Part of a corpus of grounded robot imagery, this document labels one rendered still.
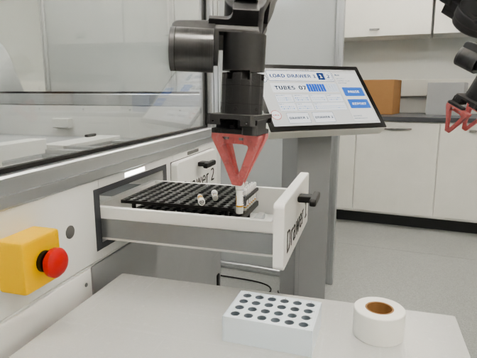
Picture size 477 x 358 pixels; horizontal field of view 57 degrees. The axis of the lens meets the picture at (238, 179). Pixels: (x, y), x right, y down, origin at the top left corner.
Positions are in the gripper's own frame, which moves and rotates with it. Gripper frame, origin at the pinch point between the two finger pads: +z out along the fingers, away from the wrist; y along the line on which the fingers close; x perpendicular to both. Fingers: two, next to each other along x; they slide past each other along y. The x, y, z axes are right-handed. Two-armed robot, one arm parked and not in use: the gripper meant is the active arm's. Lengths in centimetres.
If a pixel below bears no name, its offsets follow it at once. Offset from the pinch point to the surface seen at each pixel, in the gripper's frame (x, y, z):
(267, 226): 2.7, -8.7, 9.0
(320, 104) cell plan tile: -3, -112, -9
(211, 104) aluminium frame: -30, -67, -8
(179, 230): -12.7, -8.2, 11.7
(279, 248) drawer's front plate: 5.2, -6.9, 11.9
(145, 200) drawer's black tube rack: -21.9, -13.4, 8.6
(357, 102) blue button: 10, -124, -11
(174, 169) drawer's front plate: -27.5, -37.7, 6.8
